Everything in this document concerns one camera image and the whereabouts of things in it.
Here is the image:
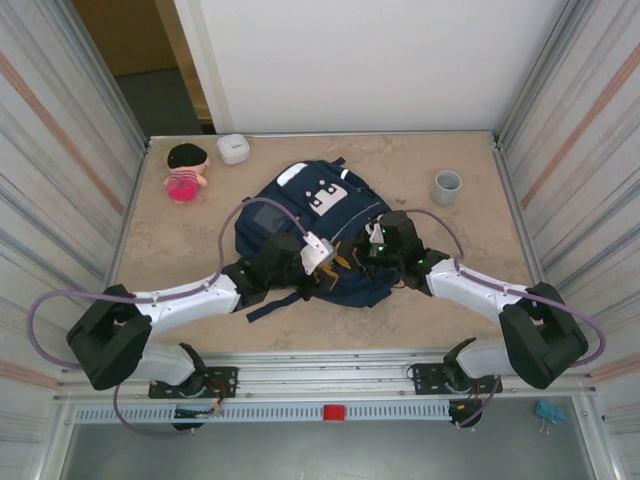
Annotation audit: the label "navy blue backpack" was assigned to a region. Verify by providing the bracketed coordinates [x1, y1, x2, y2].
[234, 157, 396, 324]

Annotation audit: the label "grey plastic cup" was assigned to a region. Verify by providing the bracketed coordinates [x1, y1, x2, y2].
[432, 170, 464, 207]

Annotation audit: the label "white rounded plastic box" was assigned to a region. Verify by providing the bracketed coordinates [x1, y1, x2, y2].
[215, 133, 251, 166]

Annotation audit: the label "pink plush doll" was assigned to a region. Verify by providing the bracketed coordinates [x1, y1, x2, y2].
[165, 143, 212, 204]

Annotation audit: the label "blue binder clip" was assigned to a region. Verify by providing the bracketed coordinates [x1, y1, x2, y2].
[535, 398, 567, 437]

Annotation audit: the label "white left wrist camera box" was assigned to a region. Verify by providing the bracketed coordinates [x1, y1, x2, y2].
[299, 232, 335, 276]

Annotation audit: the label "aluminium mounting rail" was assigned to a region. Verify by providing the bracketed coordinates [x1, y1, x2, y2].
[52, 349, 599, 404]

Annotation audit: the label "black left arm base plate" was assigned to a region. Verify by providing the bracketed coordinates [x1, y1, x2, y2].
[148, 366, 239, 400]

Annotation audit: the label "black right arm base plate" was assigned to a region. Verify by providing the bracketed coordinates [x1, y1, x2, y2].
[407, 362, 503, 397]

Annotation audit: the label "white slotted cable duct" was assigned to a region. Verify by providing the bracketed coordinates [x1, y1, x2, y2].
[72, 402, 454, 425]

